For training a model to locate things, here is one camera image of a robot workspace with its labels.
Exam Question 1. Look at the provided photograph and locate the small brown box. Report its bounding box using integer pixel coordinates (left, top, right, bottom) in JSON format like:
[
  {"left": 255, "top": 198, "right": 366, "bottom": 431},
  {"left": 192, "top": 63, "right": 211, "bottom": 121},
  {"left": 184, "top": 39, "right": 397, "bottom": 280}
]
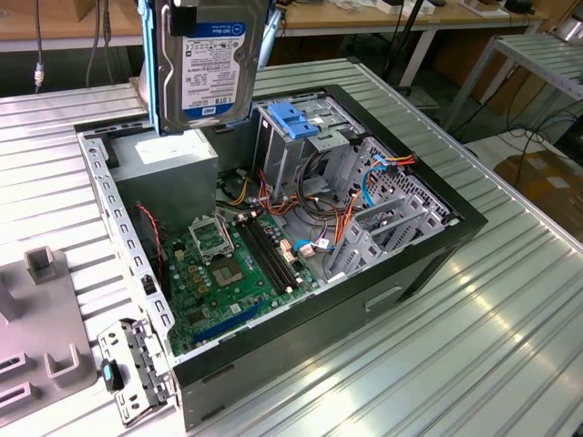
[{"left": 71, "top": 0, "right": 99, "bottom": 22}]

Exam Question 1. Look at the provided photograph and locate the hinged metal slot retainer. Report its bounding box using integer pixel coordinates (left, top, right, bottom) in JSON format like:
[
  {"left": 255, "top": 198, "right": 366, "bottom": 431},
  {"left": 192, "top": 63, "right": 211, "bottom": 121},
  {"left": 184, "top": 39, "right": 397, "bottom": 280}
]
[{"left": 97, "top": 318, "right": 177, "bottom": 427}]

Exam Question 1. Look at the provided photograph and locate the black RAM slot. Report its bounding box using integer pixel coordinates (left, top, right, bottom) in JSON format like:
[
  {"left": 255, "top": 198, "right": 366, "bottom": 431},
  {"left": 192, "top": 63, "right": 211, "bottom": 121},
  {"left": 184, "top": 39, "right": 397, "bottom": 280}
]
[
  {"left": 241, "top": 217, "right": 286, "bottom": 293},
  {"left": 235, "top": 218, "right": 280, "bottom": 296},
  {"left": 248, "top": 215, "right": 292, "bottom": 290},
  {"left": 254, "top": 213, "right": 300, "bottom": 288}
]

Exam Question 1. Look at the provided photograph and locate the CPU socket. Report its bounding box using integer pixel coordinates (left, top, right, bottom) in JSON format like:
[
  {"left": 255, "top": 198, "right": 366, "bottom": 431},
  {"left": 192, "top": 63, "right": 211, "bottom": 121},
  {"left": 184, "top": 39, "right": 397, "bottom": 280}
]
[{"left": 208, "top": 258, "right": 250, "bottom": 290}]

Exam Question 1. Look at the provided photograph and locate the silver disk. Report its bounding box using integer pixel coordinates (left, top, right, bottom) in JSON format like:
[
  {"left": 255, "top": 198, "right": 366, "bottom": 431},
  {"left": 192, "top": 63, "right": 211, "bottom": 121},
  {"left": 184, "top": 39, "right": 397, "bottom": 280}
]
[{"left": 138, "top": 0, "right": 281, "bottom": 137}]

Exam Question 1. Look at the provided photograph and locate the grey parts rack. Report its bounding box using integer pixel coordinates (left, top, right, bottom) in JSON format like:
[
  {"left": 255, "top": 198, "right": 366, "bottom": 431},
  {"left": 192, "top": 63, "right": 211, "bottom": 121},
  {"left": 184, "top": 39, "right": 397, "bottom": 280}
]
[{"left": 0, "top": 245, "right": 99, "bottom": 418}]

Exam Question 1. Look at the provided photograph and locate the metal socket cover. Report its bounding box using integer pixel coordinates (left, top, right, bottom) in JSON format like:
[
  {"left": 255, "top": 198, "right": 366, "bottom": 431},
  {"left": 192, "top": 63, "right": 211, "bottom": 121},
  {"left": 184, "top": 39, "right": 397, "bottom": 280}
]
[{"left": 187, "top": 212, "right": 236, "bottom": 263}]

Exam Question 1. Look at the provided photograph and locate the green motherboard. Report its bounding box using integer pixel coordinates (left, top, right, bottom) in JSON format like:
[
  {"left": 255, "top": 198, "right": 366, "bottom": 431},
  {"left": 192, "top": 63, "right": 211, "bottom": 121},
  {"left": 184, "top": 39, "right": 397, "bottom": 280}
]
[{"left": 161, "top": 211, "right": 320, "bottom": 359}]

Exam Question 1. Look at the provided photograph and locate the large brown cardboard box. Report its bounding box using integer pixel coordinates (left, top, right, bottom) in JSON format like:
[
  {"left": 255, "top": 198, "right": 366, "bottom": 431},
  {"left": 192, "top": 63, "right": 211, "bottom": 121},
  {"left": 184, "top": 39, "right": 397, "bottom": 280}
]
[{"left": 494, "top": 152, "right": 583, "bottom": 233}]

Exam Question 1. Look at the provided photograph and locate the wooden desk white frame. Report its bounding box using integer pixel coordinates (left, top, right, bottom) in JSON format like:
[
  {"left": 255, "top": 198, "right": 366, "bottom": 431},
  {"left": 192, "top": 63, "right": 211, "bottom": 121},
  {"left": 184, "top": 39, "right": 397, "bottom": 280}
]
[{"left": 0, "top": 0, "right": 550, "bottom": 87}]

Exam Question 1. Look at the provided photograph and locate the blue expansion slot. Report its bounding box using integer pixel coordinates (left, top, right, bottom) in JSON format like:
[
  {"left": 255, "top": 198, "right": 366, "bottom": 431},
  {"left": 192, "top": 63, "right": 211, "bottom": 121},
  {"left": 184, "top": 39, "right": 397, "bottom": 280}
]
[{"left": 190, "top": 298, "right": 268, "bottom": 347}]

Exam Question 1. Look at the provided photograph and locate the black open PC case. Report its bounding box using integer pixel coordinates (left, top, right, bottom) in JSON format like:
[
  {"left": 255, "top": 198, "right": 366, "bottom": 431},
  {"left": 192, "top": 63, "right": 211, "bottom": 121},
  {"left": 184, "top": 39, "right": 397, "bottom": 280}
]
[{"left": 72, "top": 83, "right": 489, "bottom": 432}]

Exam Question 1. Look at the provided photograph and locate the blue SATA wire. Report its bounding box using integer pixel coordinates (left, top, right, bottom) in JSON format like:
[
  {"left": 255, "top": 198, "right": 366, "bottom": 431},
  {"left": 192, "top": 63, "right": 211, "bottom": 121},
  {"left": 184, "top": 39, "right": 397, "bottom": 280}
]
[{"left": 291, "top": 154, "right": 398, "bottom": 257}]

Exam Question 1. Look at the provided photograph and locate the grey power supply unit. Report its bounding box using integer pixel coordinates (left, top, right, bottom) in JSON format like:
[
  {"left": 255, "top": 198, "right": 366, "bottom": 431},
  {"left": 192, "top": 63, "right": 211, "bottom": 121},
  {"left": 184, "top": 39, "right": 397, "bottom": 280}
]
[{"left": 107, "top": 128, "right": 220, "bottom": 238}]

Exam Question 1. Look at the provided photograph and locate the blue plastic drive latch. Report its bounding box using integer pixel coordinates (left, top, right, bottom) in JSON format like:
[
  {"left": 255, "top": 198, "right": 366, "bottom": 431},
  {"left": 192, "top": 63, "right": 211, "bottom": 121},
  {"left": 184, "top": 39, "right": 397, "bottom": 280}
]
[{"left": 268, "top": 102, "right": 320, "bottom": 141}]

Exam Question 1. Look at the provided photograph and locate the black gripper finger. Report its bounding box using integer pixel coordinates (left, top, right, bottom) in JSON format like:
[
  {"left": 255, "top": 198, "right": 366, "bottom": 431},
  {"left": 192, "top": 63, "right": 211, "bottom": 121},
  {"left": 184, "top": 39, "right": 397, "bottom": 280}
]
[{"left": 168, "top": 0, "right": 198, "bottom": 37}]

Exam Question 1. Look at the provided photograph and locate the orange red power wire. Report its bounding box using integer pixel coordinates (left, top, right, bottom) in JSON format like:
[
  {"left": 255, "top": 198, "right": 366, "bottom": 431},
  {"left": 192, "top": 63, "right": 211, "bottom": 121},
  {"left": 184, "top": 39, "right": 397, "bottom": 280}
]
[{"left": 332, "top": 153, "right": 418, "bottom": 249}]

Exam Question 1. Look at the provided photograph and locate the grey metal optical drive cage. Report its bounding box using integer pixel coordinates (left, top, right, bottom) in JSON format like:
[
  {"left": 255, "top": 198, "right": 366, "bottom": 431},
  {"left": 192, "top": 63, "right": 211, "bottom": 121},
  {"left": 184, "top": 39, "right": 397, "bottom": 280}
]
[{"left": 252, "top": 90, "right": 365, "bottom": 201}]

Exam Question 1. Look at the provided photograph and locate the grey metal disk bay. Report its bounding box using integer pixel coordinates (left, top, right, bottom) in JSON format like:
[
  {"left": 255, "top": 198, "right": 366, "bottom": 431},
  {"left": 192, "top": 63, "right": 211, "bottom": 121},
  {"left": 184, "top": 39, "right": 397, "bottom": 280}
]
[{"left": 325, "top": 136, "right": 461, "bottom": 283}]

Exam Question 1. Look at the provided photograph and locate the power supply wire bundle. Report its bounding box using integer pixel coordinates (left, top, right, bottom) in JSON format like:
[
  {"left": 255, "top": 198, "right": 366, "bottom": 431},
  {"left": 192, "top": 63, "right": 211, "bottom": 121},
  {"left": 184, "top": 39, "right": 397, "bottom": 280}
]
[{"left": 216, "top": 166, "right": 352, "bottom": 229}]

